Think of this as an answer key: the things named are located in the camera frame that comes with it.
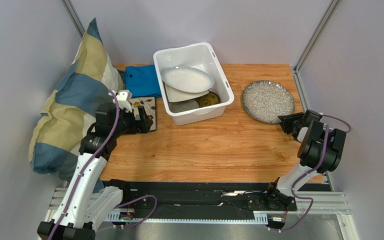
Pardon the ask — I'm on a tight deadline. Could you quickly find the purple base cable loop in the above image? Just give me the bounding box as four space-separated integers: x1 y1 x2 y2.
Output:
112 194 158 229

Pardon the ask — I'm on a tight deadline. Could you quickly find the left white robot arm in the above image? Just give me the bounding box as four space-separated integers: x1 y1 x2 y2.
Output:
37 102 153 240

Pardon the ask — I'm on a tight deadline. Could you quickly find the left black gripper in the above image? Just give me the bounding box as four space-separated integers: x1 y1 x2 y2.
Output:
111 105 153 138

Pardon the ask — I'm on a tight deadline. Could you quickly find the grey speckled saucer plate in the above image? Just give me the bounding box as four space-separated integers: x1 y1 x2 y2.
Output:
169 99 199 113

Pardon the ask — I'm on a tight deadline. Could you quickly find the white plastic bin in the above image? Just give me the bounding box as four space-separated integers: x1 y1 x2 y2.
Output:
153 42 235 126

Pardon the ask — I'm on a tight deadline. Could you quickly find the yellow patterned round plate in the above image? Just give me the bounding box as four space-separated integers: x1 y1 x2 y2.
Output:
195 91 220 108

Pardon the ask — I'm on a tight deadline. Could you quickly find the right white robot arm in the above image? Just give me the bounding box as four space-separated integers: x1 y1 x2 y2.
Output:
263 110 352 210

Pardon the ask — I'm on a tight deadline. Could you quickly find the blue and cream pillow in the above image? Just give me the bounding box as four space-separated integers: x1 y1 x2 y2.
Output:
28 19 125 183

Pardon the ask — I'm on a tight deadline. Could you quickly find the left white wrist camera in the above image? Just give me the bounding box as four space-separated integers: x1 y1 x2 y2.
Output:
108 89 133 113

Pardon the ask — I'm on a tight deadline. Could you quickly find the floral square plate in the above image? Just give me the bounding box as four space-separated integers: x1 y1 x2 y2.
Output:
130 96 157 132

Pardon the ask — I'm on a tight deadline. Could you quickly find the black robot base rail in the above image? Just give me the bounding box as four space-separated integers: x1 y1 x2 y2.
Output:
122 181 298 220

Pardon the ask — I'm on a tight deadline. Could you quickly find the folded blue cloth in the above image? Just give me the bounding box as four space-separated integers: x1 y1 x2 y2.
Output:
125 65 162 98

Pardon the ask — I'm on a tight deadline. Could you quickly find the large white oval plate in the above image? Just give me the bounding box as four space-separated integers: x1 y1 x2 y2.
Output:
161 66 215 94

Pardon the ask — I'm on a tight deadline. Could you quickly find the white rectangular plate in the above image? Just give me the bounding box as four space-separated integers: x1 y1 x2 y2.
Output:
164 83 209 103

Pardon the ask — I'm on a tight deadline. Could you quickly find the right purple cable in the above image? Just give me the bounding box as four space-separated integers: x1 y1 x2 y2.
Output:
268 114 352 233

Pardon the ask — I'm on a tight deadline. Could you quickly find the speckled round ceramic plate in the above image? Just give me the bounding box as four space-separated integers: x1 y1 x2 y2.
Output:
241 80 296 124

